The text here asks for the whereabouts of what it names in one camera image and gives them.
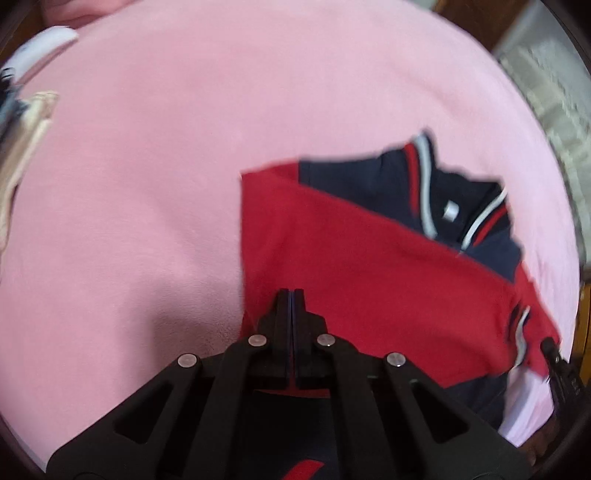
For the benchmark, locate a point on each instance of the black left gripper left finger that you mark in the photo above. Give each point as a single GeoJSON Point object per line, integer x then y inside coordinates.
{"type": "Point", "coordinates": [183, 423]}

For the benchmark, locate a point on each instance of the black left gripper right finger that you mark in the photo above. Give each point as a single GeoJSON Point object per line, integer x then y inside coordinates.
{"type": "Point", "coordinates": [391, 420]}

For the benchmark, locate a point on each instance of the red and navy jacket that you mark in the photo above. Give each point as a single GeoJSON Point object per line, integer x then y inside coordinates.
{"type": "Point", "coordinates": [398, 254]}

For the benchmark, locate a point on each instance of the pink bed sheet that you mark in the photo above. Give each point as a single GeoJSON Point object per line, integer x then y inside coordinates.
{"type": "Point", "coordinates": [123, 250]}

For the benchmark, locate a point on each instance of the light green folded garment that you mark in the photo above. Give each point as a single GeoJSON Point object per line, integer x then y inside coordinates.
{"type": "Point", "coordinates": [33, 118]}

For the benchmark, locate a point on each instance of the pink folded quilt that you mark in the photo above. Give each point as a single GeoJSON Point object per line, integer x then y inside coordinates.
{"type": "Point", "coordinates": [77, 13]}

